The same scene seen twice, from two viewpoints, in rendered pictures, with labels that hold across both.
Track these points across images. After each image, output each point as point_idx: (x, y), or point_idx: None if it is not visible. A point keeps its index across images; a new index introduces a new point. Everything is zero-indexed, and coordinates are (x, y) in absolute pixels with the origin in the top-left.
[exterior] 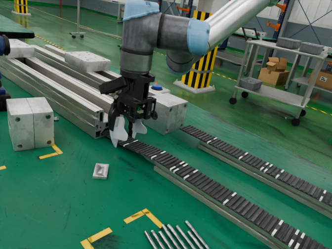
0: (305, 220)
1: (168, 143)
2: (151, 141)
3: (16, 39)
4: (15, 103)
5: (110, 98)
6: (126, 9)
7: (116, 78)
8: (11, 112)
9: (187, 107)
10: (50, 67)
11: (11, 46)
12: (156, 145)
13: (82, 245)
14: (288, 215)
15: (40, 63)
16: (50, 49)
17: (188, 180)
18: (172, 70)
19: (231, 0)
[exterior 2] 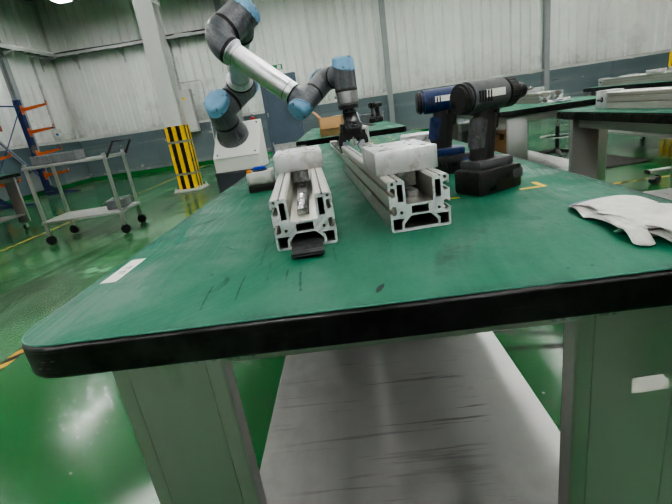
0: None
1: (324, 169)
2: (333, 169)
3: (376, 152)
4: (423, 133)
5: (344, 147)
6: (353, 61)
7: (356, 113)
8: (428, 131)
9: (240, 188)
10: (361, 157)
11: (401, 141)
12: (334, 168)
13: None
14: (322, 159)
15: None
16: (287, 198)
17: None
18: (310, 113)
19: (261, 59)
